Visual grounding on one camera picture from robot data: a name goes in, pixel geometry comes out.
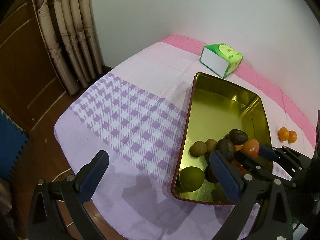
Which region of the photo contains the dark avocado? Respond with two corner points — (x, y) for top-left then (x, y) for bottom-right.
(228, 129), (249, 145)
(215, 138), (236, 162)
(204, 165), (218, 184)

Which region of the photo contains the large orange mandarin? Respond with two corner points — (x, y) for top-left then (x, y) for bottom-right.
(235, 145), (242, 151)

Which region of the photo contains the blue foam mat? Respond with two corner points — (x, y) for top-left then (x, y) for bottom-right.
(0, 109), (28, 178)

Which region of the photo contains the brown wooden door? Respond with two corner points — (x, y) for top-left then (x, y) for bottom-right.
(0, 0), (75, 240)

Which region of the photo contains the small orange mandarin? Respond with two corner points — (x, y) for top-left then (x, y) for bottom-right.
(287, 130), (298, 144)

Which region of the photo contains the green tissue pack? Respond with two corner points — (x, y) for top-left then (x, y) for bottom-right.
(200, 43), (244, 79)

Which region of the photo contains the dark avocado front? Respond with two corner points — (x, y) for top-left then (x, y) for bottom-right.
(228, 129), (249, 145)

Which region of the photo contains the large red tomato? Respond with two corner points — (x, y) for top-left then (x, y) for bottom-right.
(231, 159), (248, 174)

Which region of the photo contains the pink purple checked tablecloth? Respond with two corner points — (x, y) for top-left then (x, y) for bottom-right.
(53, 34), (316, 240)

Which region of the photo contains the beige patterned curtain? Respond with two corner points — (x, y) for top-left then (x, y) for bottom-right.
(33, 0), (103, 95)

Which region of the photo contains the small red tomato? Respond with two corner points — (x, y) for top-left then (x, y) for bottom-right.
(241, 139), (260, 158)

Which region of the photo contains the gold toffee tin box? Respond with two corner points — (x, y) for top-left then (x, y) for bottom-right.
(171, 72), (271, 205)

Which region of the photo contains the brown kiwi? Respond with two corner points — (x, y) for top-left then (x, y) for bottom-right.
(190, 141), (207, 157)
(205, 139), (217, 153)

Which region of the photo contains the green lime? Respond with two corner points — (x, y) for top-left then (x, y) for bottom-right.
(179, 166), (205, 192)

